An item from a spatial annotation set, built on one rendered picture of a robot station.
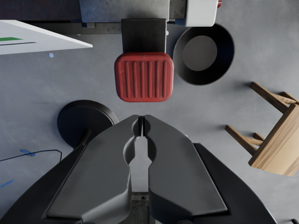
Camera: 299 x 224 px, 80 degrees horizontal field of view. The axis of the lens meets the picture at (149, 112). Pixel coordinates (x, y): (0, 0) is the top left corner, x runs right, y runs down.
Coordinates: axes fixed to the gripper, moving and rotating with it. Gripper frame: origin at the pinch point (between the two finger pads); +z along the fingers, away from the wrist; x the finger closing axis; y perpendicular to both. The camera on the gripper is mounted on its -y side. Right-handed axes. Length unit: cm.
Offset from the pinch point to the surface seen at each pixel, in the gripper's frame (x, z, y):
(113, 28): -15, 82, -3
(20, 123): -78, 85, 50
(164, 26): 2.8, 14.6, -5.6
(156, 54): 1.5, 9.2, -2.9
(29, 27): -27.5, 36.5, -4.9
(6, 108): -83, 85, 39
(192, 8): 8.1, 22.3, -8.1
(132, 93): -1.4, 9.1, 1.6
